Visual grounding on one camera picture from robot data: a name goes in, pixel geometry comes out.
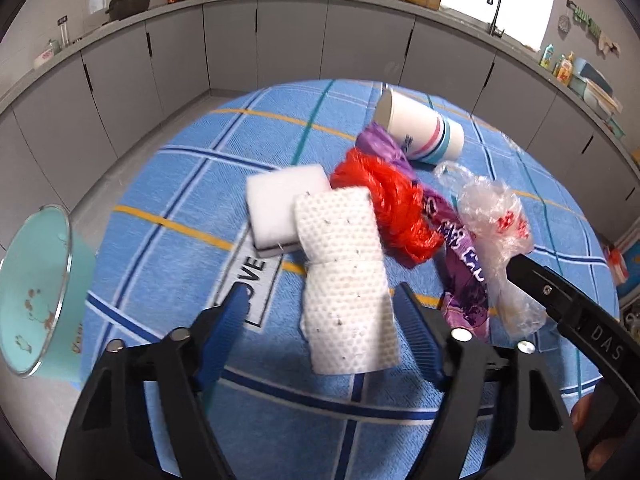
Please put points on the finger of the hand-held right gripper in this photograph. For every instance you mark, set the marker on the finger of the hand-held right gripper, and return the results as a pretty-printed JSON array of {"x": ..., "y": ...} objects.
[{"x": 545, "y": 290}]

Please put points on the white sponge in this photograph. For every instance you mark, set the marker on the white sponge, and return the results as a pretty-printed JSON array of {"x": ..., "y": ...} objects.
[{"x": 270, "y": 205}]

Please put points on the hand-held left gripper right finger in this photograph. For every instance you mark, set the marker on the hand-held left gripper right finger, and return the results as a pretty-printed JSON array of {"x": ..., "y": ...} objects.
[{"x": 420, "y": 330}]

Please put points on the clear plastic bag red print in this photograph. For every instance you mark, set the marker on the clear plastic bag red print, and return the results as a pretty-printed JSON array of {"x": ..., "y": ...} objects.
[{"x": 492, "y": 220}]

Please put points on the orange white plastic container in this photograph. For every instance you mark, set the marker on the orange white plastic container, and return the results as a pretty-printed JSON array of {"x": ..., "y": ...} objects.
[{"x": 617, "y": 262}]

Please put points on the blue plaid tablecloth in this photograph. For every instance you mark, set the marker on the blue plaid tablecloth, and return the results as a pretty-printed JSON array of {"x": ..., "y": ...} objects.
[{"x": 200, "y": 185}]

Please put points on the metal faucet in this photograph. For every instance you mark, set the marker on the metal faucet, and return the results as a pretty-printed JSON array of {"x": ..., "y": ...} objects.
[{"x": 495, "y": 15}]

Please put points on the grey countertop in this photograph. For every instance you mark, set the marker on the grey countertop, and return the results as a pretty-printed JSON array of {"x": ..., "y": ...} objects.
[{"x": 150, "y": 10}]

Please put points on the person's right hand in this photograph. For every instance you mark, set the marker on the person's right hand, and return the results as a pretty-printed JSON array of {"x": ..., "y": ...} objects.
[{"x": 580, "y": 412}]

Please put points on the grey lower cabinets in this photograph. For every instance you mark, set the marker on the grey lower cabinets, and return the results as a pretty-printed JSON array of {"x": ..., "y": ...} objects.
[{"x": 290, "y": 45}]

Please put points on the white paper cup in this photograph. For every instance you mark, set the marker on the white paper cup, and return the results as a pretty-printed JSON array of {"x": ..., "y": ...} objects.
[{"x": 420, "y": 125}]

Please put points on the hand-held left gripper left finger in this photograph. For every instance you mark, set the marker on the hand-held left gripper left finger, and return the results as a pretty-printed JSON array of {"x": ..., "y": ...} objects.
[{"x": 227, "y": 320}]

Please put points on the white floral bowl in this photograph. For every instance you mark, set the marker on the white floral bowl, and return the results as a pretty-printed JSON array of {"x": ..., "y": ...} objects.
[{"x": 44, "y": 58}]

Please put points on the green dish soap bottle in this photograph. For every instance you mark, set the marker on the green dish soap bottle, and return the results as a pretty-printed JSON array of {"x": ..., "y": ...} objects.
[{"x": 547, "y": 56}]

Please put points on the small teal tub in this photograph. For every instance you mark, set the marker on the small teal tub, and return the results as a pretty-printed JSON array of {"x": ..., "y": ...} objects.
[{"x": 616, "y": 128}]

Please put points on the orange dish soap bottle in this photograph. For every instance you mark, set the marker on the orange dish soap bottle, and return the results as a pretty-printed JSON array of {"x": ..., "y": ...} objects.
[{"x": 565, "y": 69}]

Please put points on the pink hanging cloth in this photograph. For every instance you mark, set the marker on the pink hanging cloth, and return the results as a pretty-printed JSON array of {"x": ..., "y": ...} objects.
[{"x": 609, "y": 44}]

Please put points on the teal trash bin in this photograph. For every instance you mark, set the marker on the teal trash bin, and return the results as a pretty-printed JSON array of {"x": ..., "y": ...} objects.
[{"x": 30, "y": 300}]

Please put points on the grey hanging scrubber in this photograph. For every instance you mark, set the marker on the grey hanging scrubber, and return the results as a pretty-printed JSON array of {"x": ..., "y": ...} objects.
[{"x": 564, "y": 23}]

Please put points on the white paper towel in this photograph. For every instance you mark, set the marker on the white paper towel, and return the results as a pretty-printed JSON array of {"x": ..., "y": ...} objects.
[{"x": 345, "y": 280}]

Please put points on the black cooking pot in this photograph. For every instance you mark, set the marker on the black cooking pot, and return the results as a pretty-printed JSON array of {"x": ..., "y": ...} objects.
[{"x": 127, "y": 5}]

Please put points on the glass bottle black cap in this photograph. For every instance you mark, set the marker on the glass bottle black cap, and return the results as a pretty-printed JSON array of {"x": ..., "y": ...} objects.
[{"x": 62, "y": 32}]

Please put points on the purple wrapper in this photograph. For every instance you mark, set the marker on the purple wrapper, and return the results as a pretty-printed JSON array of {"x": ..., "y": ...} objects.
[{"x": 465, "y": 280}]

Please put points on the window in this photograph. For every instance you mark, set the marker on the window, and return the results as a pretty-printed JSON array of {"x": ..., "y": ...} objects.
[{"x": 525, "y": 5}]

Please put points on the small glass jar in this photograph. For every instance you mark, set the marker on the small glass jar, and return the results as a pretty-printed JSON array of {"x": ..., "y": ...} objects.
[{"x": 52, "y": 47}]

